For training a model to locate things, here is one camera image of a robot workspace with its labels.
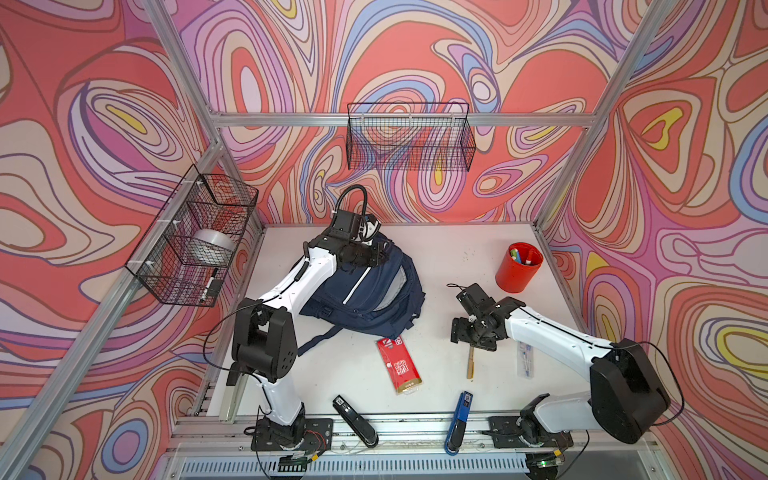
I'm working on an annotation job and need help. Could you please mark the white tape roll in basket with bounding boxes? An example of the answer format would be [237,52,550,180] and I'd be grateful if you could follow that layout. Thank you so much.
[188,229,236,267]

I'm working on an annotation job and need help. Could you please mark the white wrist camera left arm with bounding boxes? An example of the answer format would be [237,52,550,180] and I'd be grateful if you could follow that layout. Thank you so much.
[361,220,382,242]

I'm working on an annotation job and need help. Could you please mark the red snack packet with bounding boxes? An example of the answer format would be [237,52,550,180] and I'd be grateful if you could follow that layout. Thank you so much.
[376,336,422,394]

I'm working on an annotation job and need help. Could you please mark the black stapler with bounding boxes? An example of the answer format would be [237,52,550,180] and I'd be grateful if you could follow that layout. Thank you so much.
[332,395,379,448]

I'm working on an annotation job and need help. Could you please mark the grey silver stapler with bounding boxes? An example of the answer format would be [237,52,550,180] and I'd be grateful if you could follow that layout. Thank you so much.
[219,367,249,424]

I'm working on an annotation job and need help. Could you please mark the black wire basket back wall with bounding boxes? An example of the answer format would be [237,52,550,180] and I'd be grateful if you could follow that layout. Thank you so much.
[346,100,476,172]

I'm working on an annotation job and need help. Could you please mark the black wire basket wall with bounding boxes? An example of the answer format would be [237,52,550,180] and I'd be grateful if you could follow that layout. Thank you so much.
[346,100,476,172]
[125,166,259,307]

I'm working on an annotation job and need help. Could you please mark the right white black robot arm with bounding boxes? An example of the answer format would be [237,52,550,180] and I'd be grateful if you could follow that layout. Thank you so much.
[450,283,671,447]

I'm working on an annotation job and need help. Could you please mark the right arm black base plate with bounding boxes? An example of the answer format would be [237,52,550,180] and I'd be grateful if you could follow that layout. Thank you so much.
[484,416,574,450]

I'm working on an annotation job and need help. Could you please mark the gold pen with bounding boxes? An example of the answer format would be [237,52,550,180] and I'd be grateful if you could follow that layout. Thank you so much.
[466,346,475,380]

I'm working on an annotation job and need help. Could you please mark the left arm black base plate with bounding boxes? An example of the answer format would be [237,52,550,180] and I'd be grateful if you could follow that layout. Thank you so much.
[243,417,334,453]

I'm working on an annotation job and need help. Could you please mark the black wire basket left wall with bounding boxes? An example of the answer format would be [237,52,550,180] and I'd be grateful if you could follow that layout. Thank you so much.
[125,166,259,307]

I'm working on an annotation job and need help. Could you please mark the clear plastic ruler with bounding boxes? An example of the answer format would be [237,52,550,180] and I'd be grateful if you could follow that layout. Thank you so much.
[517,342,534,379]

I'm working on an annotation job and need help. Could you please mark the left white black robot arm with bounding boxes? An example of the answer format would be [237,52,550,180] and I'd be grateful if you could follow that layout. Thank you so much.
[231,211,385,427]

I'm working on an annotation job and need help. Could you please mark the navy blue student backpack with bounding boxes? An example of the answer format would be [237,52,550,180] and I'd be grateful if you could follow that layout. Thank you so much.
[298,233,425,356]

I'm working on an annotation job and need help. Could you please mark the red ribbed metal pen cup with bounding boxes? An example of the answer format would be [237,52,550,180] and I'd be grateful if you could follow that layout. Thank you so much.
[495,242,544,293]

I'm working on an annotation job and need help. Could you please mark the blue stapler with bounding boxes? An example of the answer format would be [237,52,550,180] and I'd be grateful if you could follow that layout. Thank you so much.
[444,391,473,456]

